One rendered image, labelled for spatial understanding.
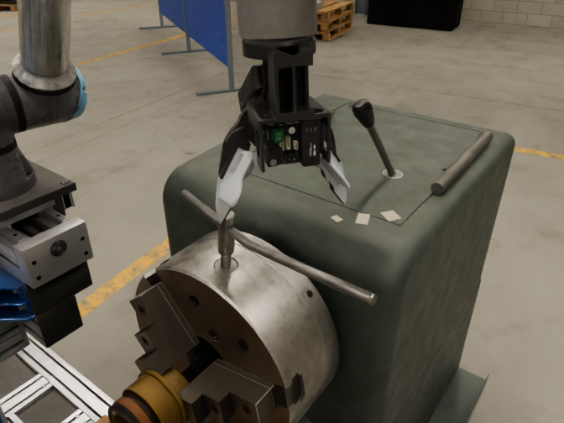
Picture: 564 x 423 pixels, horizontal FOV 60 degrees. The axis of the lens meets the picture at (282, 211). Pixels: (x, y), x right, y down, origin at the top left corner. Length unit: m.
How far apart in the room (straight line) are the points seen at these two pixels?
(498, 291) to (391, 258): 2.12
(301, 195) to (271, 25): 0.40
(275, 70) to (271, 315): 0.33
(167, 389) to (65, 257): 0.47
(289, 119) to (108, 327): 2.11
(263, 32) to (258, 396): 0.44
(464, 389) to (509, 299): 1.30
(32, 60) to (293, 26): 0.68
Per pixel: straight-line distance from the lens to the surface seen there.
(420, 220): 0.77
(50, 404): 1.99
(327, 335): 0.72
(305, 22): 0.47
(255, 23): 0.47
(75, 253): 1.09
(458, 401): 1.48
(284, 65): 0.45
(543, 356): 2.52
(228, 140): 0.53
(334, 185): 0.58
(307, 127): 0.48
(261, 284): 0.67
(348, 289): 0.50
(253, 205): 0.80
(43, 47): 1.03
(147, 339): 0.72
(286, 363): 0.66
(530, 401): 2.31
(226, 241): 0.64
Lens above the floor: 1.64
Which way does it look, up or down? 31 degrees down
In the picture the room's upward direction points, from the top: straight up
